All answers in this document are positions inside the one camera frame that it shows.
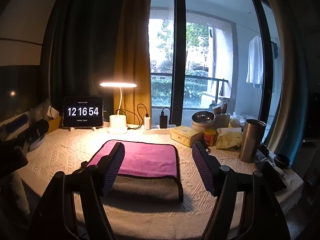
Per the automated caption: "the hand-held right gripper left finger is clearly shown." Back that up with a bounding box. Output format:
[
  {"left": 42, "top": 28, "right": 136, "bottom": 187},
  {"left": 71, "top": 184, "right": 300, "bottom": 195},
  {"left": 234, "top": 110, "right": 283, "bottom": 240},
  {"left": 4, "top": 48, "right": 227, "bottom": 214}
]
[{"left": 30, "top": 141, "right": 125, "bottom": 240}]

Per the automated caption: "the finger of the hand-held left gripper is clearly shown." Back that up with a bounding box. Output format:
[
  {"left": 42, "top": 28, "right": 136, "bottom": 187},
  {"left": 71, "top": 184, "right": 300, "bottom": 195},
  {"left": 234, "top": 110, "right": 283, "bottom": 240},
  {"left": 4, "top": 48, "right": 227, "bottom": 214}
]
[
  {"left": 4, "top": 113, "right": 29, "bottom": 136},
  {"left": 24, "top": 119, "right": 50, "bottom": 142}
]

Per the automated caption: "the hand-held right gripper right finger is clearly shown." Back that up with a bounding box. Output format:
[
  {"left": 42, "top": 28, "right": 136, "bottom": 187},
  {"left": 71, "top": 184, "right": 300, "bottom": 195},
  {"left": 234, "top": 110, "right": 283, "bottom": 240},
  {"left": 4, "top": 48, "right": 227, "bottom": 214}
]
[{"left": 192, "top": 141, "right": 292, "bottom": 240}]

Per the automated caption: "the purple and grey towel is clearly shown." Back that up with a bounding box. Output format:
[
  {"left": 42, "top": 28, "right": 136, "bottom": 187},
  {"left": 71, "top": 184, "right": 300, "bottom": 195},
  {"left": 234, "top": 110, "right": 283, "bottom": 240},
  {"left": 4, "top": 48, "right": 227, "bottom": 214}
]
[{"left": 86, "top": 140, "right": 184, "bottom": 203}]

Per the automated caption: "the cardboard box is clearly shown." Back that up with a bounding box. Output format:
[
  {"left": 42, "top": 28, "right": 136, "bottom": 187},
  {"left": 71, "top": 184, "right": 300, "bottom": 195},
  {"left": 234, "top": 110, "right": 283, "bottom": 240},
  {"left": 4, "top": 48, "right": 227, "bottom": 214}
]
[{"left": 47, "top": 116, "right": 63, "bottom": 135}]

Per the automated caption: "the white knitted table cover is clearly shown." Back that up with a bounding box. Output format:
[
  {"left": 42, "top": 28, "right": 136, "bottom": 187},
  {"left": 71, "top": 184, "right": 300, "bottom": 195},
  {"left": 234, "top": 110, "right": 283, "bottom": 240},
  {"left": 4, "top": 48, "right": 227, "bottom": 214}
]
[{"left": 25, "top": 122, "right": 304, "bottom": 232}]

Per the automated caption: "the white tablet stand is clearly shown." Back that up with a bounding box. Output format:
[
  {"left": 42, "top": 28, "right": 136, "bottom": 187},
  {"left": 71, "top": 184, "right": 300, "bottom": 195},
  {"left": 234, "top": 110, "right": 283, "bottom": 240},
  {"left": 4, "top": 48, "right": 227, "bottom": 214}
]
[{"left": 69, "top": 126, "right": 97, "bottom": 132}]

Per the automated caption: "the orange jar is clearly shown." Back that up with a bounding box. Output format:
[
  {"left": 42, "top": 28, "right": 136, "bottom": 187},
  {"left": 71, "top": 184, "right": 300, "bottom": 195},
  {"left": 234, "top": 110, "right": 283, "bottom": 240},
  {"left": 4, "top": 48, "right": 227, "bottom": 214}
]
[{"left": 203, "top": 129, "right": 218, "bottom": 147}]

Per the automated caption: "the dark grey cloth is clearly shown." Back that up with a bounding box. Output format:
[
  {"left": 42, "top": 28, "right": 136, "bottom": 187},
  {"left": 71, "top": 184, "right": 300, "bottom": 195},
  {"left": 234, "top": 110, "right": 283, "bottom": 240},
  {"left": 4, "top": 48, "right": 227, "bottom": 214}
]
[{"left": 0, "top": 170, "right": 31, "bottom": 230}]

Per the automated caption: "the yellow tissue packet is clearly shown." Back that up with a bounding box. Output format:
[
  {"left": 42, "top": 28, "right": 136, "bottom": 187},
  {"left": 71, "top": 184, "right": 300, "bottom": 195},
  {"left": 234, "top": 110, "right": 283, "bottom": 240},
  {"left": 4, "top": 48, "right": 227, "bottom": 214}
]
[{"left": 215, "top": 127, "right": 244, "bottom": 151}]

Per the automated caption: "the white desk lamp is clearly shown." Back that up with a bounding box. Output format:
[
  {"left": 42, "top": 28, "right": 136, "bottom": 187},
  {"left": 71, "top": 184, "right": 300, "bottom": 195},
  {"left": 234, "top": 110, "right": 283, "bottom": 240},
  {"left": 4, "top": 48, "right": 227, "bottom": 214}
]
[{"left": 99, "top": 81, "right": 138, "bottom": 134}]

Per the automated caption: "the yellow tissue box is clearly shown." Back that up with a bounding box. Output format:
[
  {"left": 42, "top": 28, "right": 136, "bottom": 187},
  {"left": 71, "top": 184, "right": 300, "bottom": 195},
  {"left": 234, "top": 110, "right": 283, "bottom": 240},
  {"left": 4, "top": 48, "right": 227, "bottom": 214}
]
[{"left": 170, "top": 126, "right": 204, "bottom": 148}]

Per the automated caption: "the black tablet with clock display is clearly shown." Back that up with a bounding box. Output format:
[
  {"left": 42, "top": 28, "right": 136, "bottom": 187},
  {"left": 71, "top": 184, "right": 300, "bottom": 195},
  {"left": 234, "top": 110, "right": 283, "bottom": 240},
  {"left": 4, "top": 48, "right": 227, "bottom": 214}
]
[{"left": 62, "top": 96, "right": 104, "bottom": 128}]

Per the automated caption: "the white plastic basket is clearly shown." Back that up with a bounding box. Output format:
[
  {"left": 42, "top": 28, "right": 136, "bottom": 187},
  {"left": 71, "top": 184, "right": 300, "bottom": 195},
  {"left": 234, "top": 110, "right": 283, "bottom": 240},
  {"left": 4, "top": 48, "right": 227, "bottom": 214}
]
[{"left": 213, "top": 112, "right": 231, "bottom": 129}]

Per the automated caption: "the white power strip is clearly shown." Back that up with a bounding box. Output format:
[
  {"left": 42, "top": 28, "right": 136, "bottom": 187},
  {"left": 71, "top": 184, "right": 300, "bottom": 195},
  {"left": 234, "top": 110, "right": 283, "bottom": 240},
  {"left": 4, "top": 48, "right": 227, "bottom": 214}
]
[{"left": 142, "top": 123, "right": 177, "bottom": 134}]

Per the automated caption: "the steel bowl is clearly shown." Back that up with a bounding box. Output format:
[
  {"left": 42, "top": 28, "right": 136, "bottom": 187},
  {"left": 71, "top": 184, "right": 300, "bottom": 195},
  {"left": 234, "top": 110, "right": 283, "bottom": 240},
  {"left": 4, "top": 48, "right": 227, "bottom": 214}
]
[{"left": 191, "top": 111, "right": 216, "bottom": 125}]

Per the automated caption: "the steel tumbler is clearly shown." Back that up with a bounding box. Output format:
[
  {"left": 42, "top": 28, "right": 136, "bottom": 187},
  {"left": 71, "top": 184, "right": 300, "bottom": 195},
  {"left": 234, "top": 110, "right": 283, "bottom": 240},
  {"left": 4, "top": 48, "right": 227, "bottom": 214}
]
[{"left": 239, "top": 119, "right": 266, "bottom": 162}]

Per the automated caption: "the pale yellow packet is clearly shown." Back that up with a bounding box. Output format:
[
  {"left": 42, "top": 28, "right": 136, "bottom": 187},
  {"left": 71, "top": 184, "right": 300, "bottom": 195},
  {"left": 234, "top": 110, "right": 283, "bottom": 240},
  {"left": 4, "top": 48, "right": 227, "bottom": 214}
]
[{"left": 228, "top": 116, "right": 247, "bottom": 130}]

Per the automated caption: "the black device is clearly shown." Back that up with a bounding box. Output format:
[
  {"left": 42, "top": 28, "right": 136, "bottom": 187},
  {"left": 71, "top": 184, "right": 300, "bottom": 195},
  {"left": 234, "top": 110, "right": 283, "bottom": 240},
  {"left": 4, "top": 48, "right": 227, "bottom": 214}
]
[{"left": 255, "top": 159, "right": 288, "bottom": 193}]

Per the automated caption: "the black cylindrical cap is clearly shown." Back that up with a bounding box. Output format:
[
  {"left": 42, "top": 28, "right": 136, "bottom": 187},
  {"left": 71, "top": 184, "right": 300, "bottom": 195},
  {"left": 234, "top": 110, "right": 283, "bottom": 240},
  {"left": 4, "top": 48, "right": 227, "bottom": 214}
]
[{"left": 275, "top": 153, "right": 291, "bottom": 167}]

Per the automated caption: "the dark curtain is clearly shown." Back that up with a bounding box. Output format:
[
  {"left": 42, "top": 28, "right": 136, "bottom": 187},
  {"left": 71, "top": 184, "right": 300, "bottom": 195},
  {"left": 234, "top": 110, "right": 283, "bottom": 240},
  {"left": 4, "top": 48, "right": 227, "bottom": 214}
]
[{"left": 41, "top": 0, "right": 127, "bottom": 117}]

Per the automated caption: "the balcony railing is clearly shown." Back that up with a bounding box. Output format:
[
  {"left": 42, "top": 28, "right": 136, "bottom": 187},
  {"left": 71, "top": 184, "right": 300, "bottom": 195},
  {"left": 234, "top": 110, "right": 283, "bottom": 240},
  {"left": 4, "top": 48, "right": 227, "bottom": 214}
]
[{"left": 151, "top": 72, "right": 229, "bottom": 97}]

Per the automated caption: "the teal curtain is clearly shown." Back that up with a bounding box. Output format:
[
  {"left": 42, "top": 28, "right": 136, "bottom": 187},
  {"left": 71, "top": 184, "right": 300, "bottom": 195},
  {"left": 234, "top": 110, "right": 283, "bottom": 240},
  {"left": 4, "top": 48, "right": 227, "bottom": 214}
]
[{"left": 261, "top": 0, "right": 316, "bottom": 155}]

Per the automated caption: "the hanging white shirt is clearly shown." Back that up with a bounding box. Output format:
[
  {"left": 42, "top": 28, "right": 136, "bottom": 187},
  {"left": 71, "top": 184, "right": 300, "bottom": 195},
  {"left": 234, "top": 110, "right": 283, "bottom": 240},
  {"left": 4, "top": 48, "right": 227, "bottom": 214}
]
[{"left": 246, "top": 36, "right": 264, "bottom": 90}]

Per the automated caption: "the mustard curtain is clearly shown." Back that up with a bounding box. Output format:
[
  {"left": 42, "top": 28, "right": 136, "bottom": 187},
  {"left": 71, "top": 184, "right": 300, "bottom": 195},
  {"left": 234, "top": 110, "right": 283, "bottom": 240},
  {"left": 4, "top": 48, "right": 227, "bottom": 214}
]
[{"left": 113, "top": 0, "right": 153, "bottom": 125}]

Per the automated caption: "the hanging dark garment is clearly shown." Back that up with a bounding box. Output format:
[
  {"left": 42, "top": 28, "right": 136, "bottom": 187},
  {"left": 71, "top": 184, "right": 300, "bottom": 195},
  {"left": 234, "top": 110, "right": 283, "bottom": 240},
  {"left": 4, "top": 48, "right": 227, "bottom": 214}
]
[{"left": 271, "top": 39, "right": 279, "bottom": 60}]

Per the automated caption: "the black window frame post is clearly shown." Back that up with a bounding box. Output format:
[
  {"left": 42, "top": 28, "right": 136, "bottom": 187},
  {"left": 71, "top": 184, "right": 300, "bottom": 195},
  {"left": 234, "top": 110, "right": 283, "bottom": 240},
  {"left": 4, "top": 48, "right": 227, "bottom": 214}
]
[{"left": 171, "top": 0, "right": 187, "bottom": 126}]

